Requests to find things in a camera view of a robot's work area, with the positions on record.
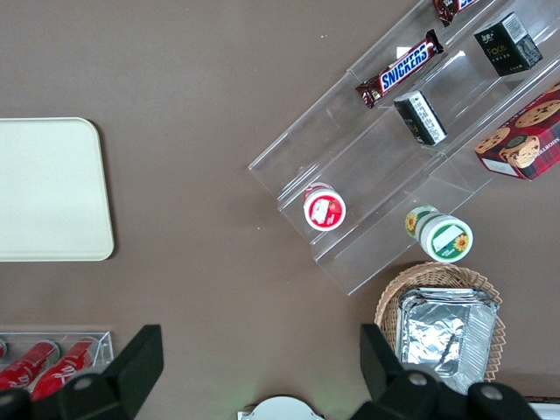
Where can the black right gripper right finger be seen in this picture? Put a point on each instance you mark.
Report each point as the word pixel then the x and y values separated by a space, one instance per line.
pixel 407 398

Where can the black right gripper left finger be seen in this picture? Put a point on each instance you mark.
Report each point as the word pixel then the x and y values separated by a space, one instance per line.
pixel 118 385

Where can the silver foil tray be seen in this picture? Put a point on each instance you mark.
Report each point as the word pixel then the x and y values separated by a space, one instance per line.
pixel 437 337

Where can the tan wicker basket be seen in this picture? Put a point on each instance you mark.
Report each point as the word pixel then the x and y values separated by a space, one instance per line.
pixel 437 275

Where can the cream plastic tray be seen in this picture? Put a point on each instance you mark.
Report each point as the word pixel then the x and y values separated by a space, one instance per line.
pixel 48 188

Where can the clear acrylic can box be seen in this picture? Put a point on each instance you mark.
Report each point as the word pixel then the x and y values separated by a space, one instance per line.
pixel 104 350

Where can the red cola can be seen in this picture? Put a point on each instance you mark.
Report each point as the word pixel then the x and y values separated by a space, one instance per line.
pixel 24 365
pixel 65 367

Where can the white round disc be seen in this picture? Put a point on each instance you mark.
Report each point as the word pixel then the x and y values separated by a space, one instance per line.
pixel 282 409

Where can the green sunflower yogurt cup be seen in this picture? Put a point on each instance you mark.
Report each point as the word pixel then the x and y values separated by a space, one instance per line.
pixel 444 238

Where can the red strawberry yogurt cup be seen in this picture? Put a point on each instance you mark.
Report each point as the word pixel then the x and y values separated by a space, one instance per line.
pixel 324 209

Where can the clear acrylic tiered shelf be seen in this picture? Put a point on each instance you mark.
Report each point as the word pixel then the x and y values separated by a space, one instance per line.
pixel 367 175

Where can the dark green tea box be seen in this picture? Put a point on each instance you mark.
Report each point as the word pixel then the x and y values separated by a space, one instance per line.
pixel 420 118
pixel 507 46

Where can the red plaid cookie box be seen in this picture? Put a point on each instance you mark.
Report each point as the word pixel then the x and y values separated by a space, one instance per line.
pixel 525 140

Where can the Snickers chocolate bar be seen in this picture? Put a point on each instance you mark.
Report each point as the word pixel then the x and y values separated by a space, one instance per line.
pixel 402 67
pixel 452 9

